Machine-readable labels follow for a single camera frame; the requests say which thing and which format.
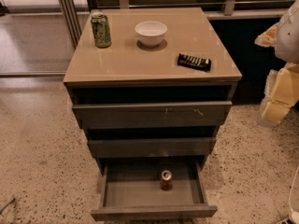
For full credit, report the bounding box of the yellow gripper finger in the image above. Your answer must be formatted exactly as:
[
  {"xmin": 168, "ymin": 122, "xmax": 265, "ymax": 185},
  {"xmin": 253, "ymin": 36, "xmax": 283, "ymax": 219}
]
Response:
[
  {"xmin": 261, "ymin": 63, "xmax": 299, "ymax": 123},
  {"xmin": 254, "ymin": 23, "xmax": 278, "ymax": 48}
]

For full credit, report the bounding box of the red coke can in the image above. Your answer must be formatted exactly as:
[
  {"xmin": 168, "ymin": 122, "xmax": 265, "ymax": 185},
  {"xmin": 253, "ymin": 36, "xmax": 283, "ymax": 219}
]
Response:
[{"xmin": 160, "ymin": 170, "xmax": 172, "ymax": 190}]

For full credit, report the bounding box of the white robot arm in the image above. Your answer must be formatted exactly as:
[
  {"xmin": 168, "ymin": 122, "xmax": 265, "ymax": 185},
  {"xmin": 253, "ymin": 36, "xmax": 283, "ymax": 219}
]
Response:
[{"xmin": 255, "ymin": 0, "xmax": 299, "ymax": 127}]

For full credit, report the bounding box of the grey top drawer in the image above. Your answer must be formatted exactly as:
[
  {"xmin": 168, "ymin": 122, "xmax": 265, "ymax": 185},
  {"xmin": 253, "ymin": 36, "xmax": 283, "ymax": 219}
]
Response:
[{"xmin": 73, "ymin": 101, "xmax": 232, "ymax": 129}]

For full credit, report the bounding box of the grey drawer cabinet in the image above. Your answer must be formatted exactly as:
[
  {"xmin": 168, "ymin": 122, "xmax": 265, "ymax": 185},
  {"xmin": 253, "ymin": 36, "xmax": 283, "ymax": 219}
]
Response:
[{"xmin": 63, "ymin": 7, "xmax": 243, "ymax": 173}]

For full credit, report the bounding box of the grey middle drawer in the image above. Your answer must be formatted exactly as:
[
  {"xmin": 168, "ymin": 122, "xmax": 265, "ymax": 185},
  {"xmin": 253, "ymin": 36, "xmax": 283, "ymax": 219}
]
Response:
[{"xmin": 88, "ymin": 137, "xmax": 216, "ymax": 158}]

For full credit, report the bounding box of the green soda can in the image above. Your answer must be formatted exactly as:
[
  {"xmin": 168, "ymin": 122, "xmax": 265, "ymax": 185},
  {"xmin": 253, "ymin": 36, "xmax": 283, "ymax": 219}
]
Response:
[{"xmin": 91, "ymin": 12, "xmax": 111, "ymax": 48}]

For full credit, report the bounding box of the grey open bottom drawer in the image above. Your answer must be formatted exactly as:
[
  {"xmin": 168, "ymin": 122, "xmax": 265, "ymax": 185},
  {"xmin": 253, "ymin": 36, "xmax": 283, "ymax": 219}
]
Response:
[{"xmin": 91, "ymin": 157, "xmax": 217, "ymax": 221}]

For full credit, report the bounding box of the white bowl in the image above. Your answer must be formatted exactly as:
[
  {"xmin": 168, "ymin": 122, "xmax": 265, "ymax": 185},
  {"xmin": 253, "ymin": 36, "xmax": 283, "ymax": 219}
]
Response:
[{"xmin": 135, "ymin": 21, "xmax": 167, "ymax": 47}]

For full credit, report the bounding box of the grey object on floor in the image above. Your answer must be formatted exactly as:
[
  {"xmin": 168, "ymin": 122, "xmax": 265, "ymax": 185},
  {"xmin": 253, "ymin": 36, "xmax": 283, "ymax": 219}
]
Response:
[{"xmin": 0, "ymin": 197, "xmax": 15, "ymax": 215}]

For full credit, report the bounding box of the white cable on floor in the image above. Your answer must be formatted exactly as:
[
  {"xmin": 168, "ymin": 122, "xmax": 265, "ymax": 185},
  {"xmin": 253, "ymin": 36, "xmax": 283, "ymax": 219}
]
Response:
[{"xmin": 287, "ymin": 165, "xmax": 299, "ymax": 224}]

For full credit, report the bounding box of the metal window frame post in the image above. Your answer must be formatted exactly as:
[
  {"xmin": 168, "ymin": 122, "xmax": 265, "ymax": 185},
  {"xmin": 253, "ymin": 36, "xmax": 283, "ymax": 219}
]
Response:
[{"xmin": 58, "ymin": 0, "xmax": 81, "ymax": 49}]

